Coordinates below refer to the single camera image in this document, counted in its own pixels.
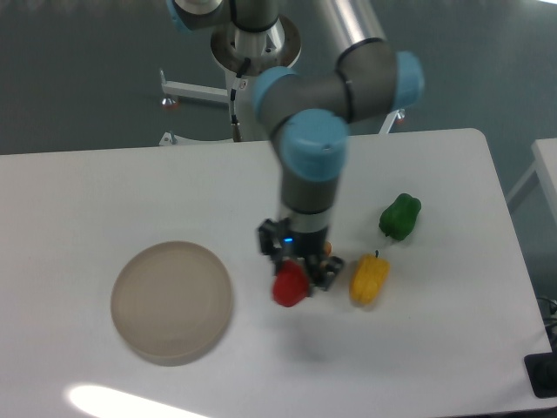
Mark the white side table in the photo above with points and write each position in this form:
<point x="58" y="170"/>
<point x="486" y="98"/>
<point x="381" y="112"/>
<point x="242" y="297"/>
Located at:
<point x="541" y="172"/>

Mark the yellow toy pepper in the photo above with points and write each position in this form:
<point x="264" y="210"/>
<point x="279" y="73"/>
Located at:
<point x="368" y="279"/>

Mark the green toy pepper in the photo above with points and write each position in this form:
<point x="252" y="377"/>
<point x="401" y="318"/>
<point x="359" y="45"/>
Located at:
<point x="400" y="217"/>

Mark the yellow orange toy corn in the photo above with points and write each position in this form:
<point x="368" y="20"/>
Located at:
<point x="327" y="249"/>

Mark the beige round plate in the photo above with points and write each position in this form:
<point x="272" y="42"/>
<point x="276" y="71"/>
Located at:
<point x="172" y="303"/>

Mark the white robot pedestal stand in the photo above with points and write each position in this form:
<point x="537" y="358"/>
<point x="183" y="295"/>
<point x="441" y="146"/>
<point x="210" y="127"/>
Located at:
<point x="256" y="47"/>

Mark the black box at table edge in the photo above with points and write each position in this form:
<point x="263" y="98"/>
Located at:
<point x="541" y="371"/>

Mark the red toy pepper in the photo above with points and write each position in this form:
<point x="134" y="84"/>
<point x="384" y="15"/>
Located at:
<point x="290" y="285"/>

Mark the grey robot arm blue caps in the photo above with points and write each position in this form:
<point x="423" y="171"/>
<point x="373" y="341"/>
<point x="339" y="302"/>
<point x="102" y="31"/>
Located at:
<point x="305" y="119"/>

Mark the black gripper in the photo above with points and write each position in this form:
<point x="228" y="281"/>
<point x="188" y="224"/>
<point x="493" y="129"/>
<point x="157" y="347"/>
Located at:
<point x="301" y="236"/>

